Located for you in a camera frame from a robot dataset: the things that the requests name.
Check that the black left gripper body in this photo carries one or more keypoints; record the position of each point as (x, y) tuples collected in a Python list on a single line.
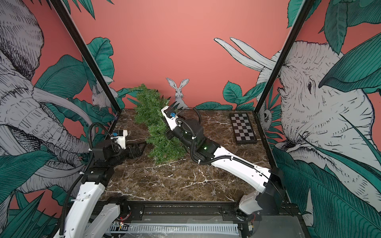
[(131, 155)]

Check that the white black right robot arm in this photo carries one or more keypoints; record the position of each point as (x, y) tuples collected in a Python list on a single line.
[(268, 183)]

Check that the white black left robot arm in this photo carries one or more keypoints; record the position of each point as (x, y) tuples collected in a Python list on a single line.
[(104, 157)]

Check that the large green christmas tree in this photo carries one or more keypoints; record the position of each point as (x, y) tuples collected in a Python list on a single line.
[(150, 103)]

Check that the small green christmas tree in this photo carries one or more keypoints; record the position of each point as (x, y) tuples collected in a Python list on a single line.
[(164, 150)]

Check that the black white chessboard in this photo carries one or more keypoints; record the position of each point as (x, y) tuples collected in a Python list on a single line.
[(242, 128)]

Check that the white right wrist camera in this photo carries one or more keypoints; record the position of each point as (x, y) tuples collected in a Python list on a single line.
[(171, 122)]

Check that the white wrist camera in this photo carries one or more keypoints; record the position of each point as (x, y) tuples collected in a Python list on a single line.
[(171, 122), (119, 136)]

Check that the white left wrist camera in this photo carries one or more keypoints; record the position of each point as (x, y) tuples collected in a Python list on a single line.
[(119, 136)]

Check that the black frame post left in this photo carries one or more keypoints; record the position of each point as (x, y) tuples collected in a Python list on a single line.
[(66, 19)]

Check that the black frame post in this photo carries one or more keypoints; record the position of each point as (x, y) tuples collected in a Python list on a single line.
[(66, 19), (298, 23)]

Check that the white slotted cable tray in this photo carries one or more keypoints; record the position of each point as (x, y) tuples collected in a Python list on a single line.
[(156, 228)]

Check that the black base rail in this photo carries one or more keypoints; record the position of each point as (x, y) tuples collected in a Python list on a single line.
[(228, 211)]

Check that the black frame post right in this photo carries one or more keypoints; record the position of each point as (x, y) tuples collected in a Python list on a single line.
[(298, 23)]

